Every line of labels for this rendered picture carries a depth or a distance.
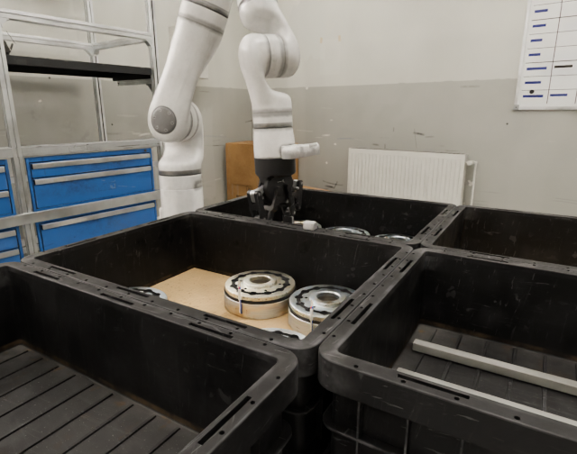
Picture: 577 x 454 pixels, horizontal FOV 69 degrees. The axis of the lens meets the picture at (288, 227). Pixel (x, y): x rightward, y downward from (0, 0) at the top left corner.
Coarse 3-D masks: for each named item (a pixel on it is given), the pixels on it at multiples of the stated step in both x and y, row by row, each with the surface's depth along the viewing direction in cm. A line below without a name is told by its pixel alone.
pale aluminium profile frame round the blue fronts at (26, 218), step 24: (144, 0) 244; (0, 24) 187; (48, 24) 203; (72, 24) 212; (96, 24) 221; (0, 48) 189; (72, 48) 279; (96, 48) 282; (0, 72) 190; (0, 96) 194; (96, 96) 294; (24, 192) 206; (24, 216) 206; (48, 216) 215; (24, 240) 212
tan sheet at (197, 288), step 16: (192, 272) 73; (208, 272) 73; (160, 288) 67; (176, 288) 67; (192, 288) 67; (208, 288) 67; (192, 304) 61; (208, 304) 61; (240, 320) 57; (256, 320) 57; (272, 320) 57
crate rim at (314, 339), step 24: (216, 216) 71; (96, 240) 58; (336, 240) 60; (360, 240) 58; (48, 264) 49; (384, 264) 49; (120, 288) 43; (360, 288) 42; (192, 312) 37; (336, 312) 37; (264, 336) 33; (312, 336) 33; (312, 360) 32
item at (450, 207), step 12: (312, 192) 94; (324, 192) 93; (336, 192) 92; (216, 204) 80; (228, 204) 82; (432, 204) 81; (444, 204) 80; (240, 216) 71; (444, 216) 71; (432, 228) 64; (384, 240) 58; (396, 240) 58; (420, 240) 58
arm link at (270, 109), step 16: (240, 48) 70; (256, 48) 68; (240, 64) 72; (256, 64) 68; (256, 80) 70; (256, 96) 72; (272, 96) 71; (288, 96) 73; (256, 112) 73; (272, 112) 72; (288, 112) 73; (256, 128) 74
